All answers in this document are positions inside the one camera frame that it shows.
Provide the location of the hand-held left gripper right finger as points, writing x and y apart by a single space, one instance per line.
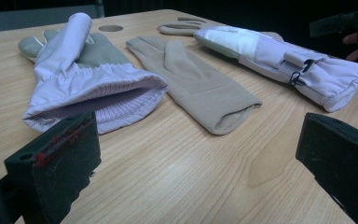
345 161

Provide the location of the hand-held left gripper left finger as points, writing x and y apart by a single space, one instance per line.
59 168

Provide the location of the lavender ski glove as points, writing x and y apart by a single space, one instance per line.
261 53
74 71

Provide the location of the beige knit glove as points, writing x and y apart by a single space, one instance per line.
195 84
177 29

